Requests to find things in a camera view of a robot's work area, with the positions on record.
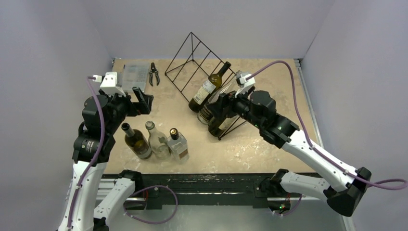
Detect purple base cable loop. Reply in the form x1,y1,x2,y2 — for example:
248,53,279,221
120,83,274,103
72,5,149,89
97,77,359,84
123,185,179,225

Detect clear champagne bottle black label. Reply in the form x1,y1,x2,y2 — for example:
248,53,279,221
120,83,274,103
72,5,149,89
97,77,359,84
197,77,239,125

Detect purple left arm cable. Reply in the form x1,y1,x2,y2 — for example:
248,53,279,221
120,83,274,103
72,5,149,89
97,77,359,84
66,76,106,231

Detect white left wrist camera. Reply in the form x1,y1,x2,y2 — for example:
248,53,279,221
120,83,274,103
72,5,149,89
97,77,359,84
90,72,126,97

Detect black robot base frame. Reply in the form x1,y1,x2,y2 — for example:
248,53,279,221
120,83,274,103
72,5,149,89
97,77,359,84
95,173,332,211

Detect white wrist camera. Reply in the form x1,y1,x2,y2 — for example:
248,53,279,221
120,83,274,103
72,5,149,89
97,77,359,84
235,71,255,98
90,72,126,97

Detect green wine bottle white label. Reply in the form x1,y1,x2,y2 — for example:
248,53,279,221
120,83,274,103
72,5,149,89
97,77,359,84
121,123,152,160

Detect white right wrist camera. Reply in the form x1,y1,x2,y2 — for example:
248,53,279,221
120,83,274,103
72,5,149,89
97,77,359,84
235,71,255,98

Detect black wire wine rack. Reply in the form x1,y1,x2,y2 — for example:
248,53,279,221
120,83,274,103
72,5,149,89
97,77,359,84
165,32,243,140

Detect clear plastic screw organizer box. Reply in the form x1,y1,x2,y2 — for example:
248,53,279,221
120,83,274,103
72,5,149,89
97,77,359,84
121,63,149,92

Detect olive green wine bottle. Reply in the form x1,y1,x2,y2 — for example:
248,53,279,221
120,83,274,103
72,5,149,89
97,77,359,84
207,115,239,137

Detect clear glass bottle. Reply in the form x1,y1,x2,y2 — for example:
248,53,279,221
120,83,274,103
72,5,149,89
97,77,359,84
145,121,170,160

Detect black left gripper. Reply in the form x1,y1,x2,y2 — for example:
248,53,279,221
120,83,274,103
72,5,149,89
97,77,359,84
100,85,153,132

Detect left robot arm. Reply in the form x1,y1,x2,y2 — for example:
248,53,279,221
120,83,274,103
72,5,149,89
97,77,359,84
58,87,154,231

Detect square clear bottle black cap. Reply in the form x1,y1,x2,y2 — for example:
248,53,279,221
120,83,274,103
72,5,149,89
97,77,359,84
167,128,189,163

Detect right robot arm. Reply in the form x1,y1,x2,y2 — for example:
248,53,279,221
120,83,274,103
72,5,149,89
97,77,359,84
208,90,371,217

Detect dark green wine bottle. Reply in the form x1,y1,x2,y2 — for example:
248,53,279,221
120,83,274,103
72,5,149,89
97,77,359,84
188,62,231,113

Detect black grey pliers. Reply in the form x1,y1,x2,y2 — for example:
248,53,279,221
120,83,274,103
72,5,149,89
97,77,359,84
149,62,160,87

